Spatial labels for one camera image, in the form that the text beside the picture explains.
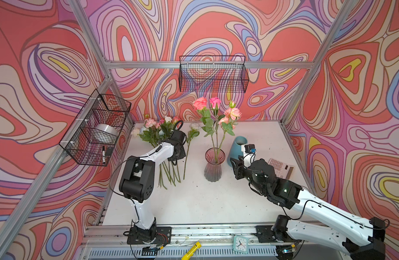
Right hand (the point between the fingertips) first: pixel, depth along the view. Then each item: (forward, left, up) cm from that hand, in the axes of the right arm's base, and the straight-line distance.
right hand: (234, 162), depth 71 cm
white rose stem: (+37, +20, -21) cm, 47 cm away
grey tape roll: (+14, +59, +9) cm, 61 cm away
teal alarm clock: (-28, -1, -21) cm, 36 cm away
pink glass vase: (+7, +8, -6) cm, 13 cm away
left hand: (+17, +27, -19) cm, 37 cm away
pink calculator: (+7, -32, -22) cm, 40 cm away
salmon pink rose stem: (+7, +39, -23) cm, 45 cm away
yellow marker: (-30, +21, -21) cm, 42 cm away
